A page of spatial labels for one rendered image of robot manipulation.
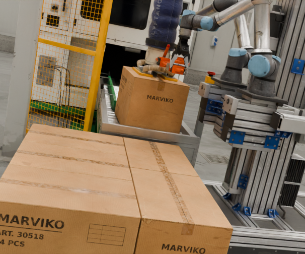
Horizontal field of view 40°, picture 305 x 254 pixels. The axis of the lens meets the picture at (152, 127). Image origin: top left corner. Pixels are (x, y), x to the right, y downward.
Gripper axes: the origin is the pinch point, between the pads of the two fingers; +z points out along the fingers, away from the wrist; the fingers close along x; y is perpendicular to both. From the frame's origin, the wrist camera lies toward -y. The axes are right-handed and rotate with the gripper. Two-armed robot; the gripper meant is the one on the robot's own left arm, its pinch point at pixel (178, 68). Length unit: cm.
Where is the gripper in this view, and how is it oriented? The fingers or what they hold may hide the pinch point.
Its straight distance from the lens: 260.0
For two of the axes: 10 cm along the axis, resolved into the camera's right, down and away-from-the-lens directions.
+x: -9.6, -1.4, -2.4
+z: -1.9, 9.6, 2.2
